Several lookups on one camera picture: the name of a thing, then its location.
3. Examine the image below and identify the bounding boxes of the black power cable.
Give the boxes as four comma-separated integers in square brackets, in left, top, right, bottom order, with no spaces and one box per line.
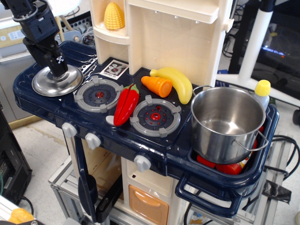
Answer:
[264,134,300,181]

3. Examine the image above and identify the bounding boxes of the orange toy carrot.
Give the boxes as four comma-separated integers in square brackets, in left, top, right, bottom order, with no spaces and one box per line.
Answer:
[141,76,173,98]

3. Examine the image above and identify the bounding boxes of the grey left stove burner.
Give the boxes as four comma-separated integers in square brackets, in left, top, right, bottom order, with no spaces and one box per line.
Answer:
[74,75,123,113]

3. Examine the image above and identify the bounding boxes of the orange toy drawer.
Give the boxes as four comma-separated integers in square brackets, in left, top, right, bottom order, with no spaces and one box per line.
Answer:
[128,185,169,225]

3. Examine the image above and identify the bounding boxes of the grey right stove knob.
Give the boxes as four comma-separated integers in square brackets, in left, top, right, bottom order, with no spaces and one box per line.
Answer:
[134,155,151,173]

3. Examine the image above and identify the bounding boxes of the grey left stove knob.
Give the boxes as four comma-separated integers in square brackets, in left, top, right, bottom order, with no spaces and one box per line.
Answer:
[61,122,77,138]

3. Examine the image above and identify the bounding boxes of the black computer case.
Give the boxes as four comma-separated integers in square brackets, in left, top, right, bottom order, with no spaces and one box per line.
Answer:
[0,112,32,205]

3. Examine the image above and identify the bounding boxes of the red toy ketchup bottle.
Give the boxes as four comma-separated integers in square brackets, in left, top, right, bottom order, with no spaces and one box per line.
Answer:
[196,126,264,175]

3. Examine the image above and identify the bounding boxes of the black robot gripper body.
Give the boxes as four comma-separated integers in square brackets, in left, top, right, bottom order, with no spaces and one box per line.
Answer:
[20,9,63,61]

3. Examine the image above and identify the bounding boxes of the steel pot lid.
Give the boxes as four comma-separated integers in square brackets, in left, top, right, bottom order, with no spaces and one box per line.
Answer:
[32,65,83,97]

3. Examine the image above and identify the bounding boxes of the yellow capped squeeze bottle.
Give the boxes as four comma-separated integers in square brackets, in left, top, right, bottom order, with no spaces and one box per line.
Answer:
[254,80,271,111]

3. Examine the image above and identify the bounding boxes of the grey right stove burner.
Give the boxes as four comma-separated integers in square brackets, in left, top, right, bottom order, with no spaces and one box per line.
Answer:
[130,95,181,138]

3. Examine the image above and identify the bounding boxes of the stainless steel pot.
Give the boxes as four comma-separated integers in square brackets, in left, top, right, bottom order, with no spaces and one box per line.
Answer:
[191,85,269,164]

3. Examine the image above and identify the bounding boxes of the grey middle stove knob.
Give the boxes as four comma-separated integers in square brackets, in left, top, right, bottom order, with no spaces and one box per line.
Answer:
[85,133,102,150]

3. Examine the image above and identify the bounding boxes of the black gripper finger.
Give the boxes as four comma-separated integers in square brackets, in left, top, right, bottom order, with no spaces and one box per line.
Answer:
[48,55,68,78]
[30,45,48,68]

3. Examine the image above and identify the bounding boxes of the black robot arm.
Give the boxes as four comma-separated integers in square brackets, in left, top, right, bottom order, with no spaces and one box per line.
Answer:
[1,0,68,77]

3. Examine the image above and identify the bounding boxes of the red toy chili pepper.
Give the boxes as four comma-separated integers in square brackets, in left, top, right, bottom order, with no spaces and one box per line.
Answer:
[113,84,140,127]

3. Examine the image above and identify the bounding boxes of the navy hanging toy spoon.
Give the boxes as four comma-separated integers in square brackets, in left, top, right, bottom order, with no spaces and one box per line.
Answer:
[74,136,98,223]

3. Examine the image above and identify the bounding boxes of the yellow toy banana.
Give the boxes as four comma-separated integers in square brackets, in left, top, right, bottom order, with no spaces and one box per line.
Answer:
[150,67,193,105]

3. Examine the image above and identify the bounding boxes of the white pipe stand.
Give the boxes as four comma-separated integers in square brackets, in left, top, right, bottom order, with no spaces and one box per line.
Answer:
[217,0,300,106]

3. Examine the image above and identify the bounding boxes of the grey stove burner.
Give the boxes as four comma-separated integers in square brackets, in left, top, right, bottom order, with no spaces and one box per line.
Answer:
[74,75,123,113]
[130,95,181,138]

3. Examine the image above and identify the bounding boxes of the cream toy kitchen tower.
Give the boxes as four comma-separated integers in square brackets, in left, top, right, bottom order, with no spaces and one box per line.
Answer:
[90,0,233,86]

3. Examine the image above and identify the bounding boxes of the navy toy kitchen countertop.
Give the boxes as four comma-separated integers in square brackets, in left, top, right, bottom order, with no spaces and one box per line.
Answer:
[13,42,279,219]

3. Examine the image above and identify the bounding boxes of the grey stove knob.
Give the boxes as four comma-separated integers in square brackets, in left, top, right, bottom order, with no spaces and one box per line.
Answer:
[61,122,77,138]
[134,155,151,173]
[85,133,102,150]

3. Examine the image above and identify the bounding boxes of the black white sticker label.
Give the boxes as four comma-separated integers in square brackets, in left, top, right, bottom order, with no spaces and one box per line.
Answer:
[100,60,129,80]

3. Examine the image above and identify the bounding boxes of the yellow toy corn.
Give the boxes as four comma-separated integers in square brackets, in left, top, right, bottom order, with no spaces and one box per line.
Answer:
[104,2,125,30]

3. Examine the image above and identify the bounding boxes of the black oven door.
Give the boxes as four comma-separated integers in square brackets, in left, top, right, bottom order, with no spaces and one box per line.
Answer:
[96,175,123,223]

